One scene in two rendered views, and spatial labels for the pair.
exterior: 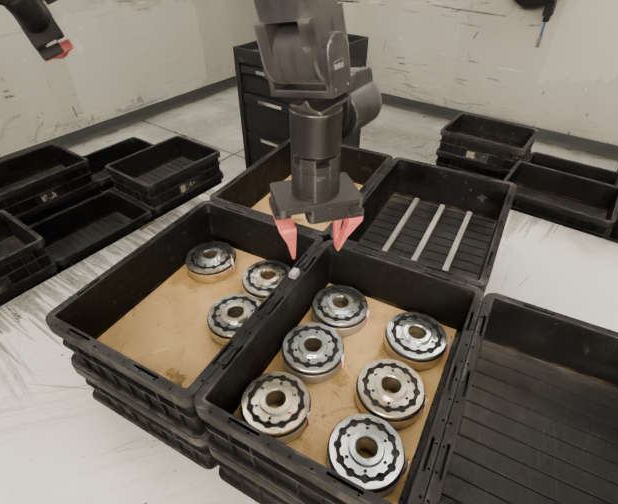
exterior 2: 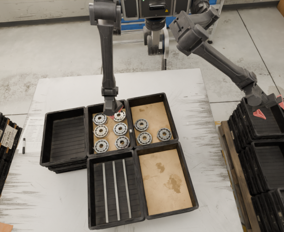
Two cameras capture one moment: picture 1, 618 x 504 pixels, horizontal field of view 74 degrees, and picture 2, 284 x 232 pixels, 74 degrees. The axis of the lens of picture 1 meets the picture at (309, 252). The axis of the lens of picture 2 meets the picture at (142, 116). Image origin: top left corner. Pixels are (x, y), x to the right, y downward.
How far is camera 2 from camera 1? 1.25 m
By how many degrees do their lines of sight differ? 78
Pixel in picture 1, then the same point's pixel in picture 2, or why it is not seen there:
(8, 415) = (173, 97)
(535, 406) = (74, 150)
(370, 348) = (110, 140)
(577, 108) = not seen: outside the picture
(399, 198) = (138, 215)
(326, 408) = (111, 123)
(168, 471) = not seen: hidden behind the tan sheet
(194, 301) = (156, 124)
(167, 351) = (148, 113)
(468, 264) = (99, 188)
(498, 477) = (78, 132)
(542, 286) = (78, 225)
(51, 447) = not seen: hidden behind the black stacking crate
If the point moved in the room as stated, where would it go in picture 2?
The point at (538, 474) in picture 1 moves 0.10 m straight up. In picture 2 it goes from (72, 136) to (66, 130)
